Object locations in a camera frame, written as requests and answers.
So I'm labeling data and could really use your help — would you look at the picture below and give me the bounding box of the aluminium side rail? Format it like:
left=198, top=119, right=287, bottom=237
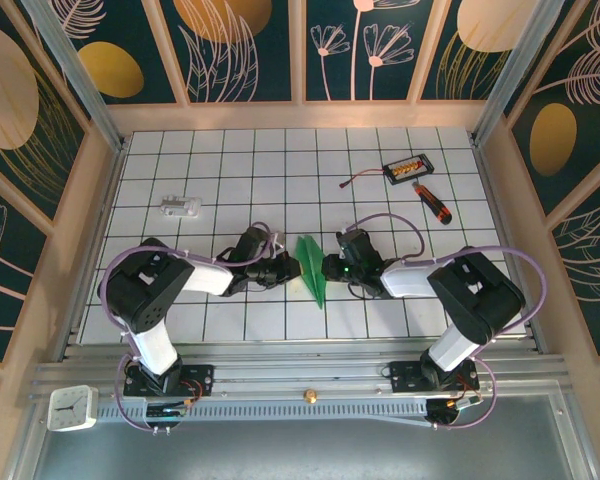
left=471, top=139, right=549, bottom=354
left=59, top=137, right=130, bottom=361

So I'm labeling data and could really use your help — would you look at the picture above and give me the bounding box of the white square clock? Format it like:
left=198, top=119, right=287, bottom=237
left=47, top=385, right=99, bottom=433

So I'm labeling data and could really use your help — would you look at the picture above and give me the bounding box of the thin red wire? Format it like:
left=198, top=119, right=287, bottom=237
left=339, top=168, right=387, bottom=190

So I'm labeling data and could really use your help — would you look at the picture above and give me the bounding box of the grey metal panel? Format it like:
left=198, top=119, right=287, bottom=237
left=9, top=394, right=596, bottom=480

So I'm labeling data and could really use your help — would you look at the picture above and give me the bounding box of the orange black utility knife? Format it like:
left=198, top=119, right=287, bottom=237
left=411, top=182, right=454, bottom=226

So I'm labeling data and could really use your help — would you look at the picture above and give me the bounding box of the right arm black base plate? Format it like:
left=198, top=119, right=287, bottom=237
left=389, top=360, right=480, bottom=396

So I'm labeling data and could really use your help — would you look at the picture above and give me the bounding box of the aluminium frame post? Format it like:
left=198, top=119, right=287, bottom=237
left=471, top=0, right=579, bottom=147
left=22, top=0, right=129, bottom=151

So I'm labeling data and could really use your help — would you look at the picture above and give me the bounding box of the green paper sheet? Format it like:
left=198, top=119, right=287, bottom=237
left=294, top=234, right=327, bottom=310

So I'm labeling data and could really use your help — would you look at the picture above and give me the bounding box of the slotted grey cable duct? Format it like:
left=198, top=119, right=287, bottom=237
left=95, top=399, right=431, bottom=426

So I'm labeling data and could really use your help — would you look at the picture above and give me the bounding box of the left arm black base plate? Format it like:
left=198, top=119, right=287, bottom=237
left=123, top=364, right=215, bottom=399

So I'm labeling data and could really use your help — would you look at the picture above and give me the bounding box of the white plastic bracket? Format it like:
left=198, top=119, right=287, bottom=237
left=159, top=194, right=204, bottom=220

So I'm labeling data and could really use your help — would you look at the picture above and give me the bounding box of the power wiring with connector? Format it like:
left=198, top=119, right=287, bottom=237
left=144, top=377, right=206, bottom=420
left=442, top=372, right=484, bottom=411

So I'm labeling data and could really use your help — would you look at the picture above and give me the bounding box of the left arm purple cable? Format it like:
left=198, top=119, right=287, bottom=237
left=99, top=222, right=284, bottom=434

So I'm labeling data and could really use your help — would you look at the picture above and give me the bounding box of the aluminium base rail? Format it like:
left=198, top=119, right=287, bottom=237
left=29, top=344, right=576, bottom=401

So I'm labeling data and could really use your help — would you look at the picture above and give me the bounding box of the black tray with gold connectors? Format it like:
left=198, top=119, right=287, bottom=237
left=382, top=153, right=435, bottom=186

